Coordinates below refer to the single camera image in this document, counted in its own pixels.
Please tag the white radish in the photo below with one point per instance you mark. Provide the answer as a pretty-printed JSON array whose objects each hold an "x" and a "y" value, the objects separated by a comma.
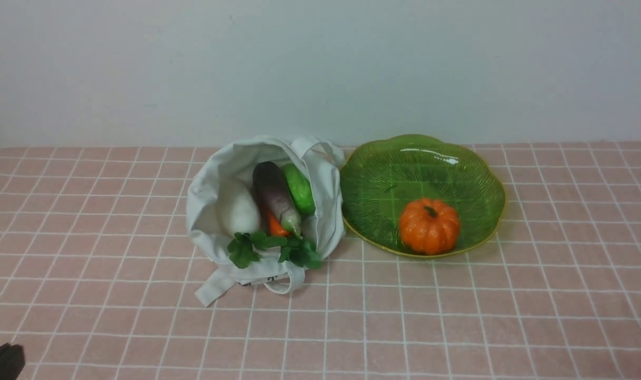
[{"x": 236, "y": 209}]

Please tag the orange pumpkin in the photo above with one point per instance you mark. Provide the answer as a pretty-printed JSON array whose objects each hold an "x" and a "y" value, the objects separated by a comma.
[{"x": 429, "y": 226}]

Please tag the orange carrot with leaves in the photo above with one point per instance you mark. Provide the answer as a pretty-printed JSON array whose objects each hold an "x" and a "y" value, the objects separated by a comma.
[{"x": 300, "y": 251}]

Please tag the green cucumber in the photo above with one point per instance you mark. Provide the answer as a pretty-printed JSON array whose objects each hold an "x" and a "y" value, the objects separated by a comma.
[{"x": 300, "y": 190}]

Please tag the purple eggplant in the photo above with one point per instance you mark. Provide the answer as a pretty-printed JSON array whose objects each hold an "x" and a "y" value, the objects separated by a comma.
[{"x": 270, "y": 185}]

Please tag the green transparent plastic plate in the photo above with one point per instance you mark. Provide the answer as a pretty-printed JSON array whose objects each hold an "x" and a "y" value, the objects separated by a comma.
[{"x": 382, "y": 176}]

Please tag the white cloth tote bag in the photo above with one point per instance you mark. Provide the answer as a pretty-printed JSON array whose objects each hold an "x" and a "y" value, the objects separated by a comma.
[{"x": 251, "y": 259}]

